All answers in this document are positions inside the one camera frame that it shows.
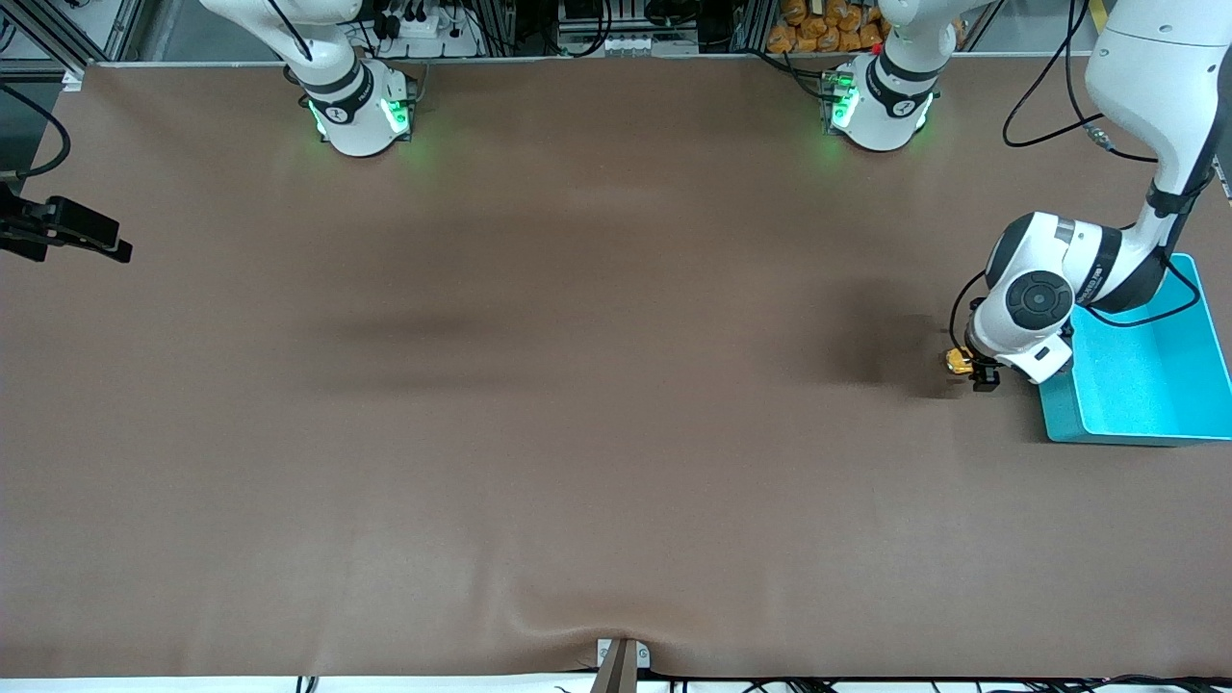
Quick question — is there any turquoise plastic bin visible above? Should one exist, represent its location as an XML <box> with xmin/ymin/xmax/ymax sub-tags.
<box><xmin>1038</xmin><ymin>252</ymin><xmax>1232</xmax><ymax>447</ymax></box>

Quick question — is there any brown table mat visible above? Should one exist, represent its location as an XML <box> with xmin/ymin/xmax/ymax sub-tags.
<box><xmin>0</xmin><ymin>53</ymin><xmax>1232</xmax><ymax>680</ymax></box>

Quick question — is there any white power strip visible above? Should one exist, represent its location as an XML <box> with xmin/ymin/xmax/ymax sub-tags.
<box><xmin>371</xmin><ymin>0</ymin><xmax>482</xmax><ymax>59</ymax></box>

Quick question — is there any metal mat clamp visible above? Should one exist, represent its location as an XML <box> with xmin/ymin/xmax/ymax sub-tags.
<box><xmin>595</xmin><ymin>638</ymin><xmax>652</xmax><ymax>693</ymax></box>

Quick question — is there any white connector strip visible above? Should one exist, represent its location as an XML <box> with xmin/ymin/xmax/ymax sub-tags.
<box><xmin>599</xmin><ymin>35</ymin><xmax>700</xmax><ymax>57</ymax></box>

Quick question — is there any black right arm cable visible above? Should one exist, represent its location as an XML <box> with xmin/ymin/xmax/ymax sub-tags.
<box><xmin>0</xmin><ymin>83</ymin><xmax>72</xmax><ymax>181</ymax></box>

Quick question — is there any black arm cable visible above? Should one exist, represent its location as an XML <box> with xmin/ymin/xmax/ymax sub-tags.
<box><xmin>951</xmin><ymin>0</ymin><xmax>1216</xmax><ymax>353</ymax></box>
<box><xmin>0</xmin><ymin>83</ymin><xmax>72</xmax><ymax>181</ymax></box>

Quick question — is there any aluminium frame profile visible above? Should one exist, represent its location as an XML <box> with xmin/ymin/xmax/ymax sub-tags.
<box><xmin>0</xmin><ymin>0</ymin><xmax>145</xmax><ymax>74</ymax></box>

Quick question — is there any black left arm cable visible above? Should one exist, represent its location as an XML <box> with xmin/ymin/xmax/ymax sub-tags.
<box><xmin>951</xmin><ymin>0</ymin><xmax>1216</xmax><ymax>353</ymax></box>

